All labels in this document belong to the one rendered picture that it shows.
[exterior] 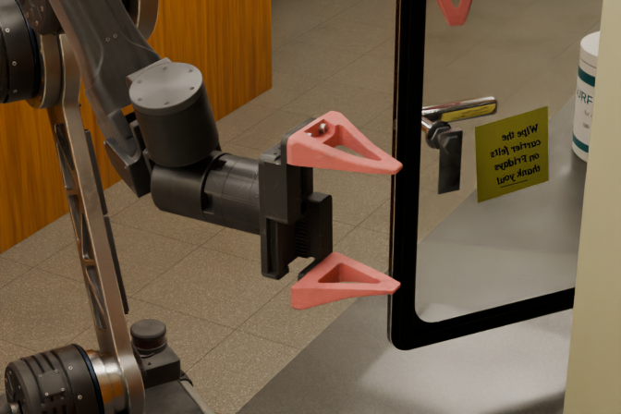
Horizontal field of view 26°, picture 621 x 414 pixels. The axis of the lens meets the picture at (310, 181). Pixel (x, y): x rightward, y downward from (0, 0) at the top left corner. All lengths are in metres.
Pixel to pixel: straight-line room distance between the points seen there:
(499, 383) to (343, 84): 3.36
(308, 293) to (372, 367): 0.32
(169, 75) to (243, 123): 3.27
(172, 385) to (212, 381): 0.45
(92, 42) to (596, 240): 0.43
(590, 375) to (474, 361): 0.26
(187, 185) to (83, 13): 0.17
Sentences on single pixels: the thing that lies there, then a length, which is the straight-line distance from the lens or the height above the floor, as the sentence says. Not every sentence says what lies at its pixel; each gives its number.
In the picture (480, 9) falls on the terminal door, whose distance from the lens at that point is 1.15.
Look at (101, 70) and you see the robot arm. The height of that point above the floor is 1.28.
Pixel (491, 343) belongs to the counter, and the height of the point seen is 0.94.
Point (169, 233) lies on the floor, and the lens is 3.62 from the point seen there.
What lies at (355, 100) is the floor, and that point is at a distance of 4.48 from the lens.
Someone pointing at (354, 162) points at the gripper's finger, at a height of 1.26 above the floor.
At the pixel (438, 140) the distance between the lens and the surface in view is 1.16.
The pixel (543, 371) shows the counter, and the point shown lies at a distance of 1.33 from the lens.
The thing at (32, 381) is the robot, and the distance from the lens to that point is 2.31.
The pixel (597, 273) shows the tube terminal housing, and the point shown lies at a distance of 1.05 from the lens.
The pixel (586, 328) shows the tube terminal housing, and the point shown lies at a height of 1.11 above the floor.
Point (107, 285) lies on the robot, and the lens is 2.35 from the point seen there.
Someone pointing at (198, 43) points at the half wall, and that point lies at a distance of 4.14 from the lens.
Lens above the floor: 1.66
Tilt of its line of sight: 25 degrees down
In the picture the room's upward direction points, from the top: straight up
